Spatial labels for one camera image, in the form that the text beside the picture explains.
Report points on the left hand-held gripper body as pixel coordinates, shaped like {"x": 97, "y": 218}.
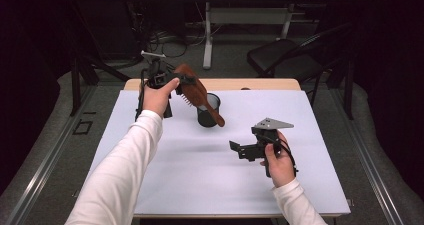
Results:
{"x": 156, "y": 76}

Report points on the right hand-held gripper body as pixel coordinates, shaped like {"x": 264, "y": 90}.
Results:
{"x": 265, "y": 136}

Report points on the brown wooden hairbrush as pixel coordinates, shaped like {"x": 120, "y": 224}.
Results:
{"x": 200, "y": 95}

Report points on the black mesh pen holder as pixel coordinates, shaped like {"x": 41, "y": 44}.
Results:
{"x": 204, "y": 118}

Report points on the person's left hand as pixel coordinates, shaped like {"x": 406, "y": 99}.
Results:
{"x": 156, "y": 98}

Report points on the person's right hand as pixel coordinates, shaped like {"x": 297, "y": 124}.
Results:
{"x": 280, "y": 166}

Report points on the white table cover sheet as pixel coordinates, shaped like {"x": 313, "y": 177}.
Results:
{"x": 216, "y": 171}

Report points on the black metal stand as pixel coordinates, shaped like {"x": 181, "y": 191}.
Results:
{"x": 75, "y": 85}

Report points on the black folding chair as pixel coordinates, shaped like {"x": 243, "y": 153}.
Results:
{"x": 283, "y": 56}

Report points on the white frame desk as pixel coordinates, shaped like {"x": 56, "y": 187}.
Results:
{"x": 246, "y": 15}

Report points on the black floor outlet frame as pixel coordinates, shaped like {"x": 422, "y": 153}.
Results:
{"x": 82, "y": 127}

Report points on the metal floor rail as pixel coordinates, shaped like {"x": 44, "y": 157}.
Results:
{"x": 373, "y": 171}
{"x": 46, "y": 165}

